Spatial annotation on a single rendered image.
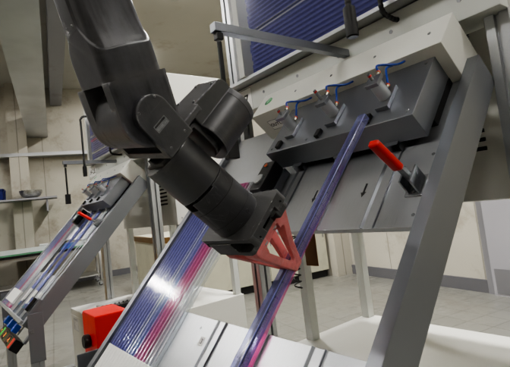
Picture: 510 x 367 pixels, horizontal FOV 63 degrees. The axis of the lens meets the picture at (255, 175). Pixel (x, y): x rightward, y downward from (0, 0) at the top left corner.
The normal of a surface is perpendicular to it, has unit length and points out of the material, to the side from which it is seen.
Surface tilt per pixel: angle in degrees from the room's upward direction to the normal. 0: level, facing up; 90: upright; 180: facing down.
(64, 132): 90
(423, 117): 90
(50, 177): 90
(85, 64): 110
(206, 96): 101
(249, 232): 47
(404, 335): 90
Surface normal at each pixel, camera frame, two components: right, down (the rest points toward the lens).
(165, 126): 0.69, 0.03
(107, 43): 0.56, -0.19
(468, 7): -0.79, 0.05
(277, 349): -0.66, -0.63
